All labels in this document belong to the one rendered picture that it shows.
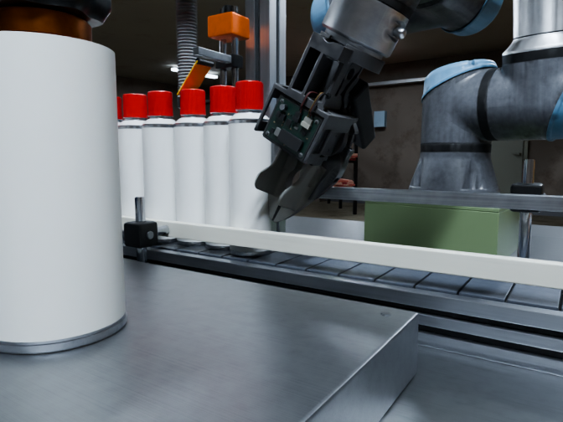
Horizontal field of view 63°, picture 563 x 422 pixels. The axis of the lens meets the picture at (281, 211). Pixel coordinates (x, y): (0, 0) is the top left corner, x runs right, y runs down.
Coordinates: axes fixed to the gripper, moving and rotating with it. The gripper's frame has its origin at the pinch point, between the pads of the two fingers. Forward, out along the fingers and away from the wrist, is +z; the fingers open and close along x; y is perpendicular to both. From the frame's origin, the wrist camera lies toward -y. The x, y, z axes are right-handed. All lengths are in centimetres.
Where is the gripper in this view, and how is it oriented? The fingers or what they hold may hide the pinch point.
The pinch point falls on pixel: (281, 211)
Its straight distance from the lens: 55.2
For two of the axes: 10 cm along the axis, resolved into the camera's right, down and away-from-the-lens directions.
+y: -5.4, 1.0, -8.3
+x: 7.3, 5.5, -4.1
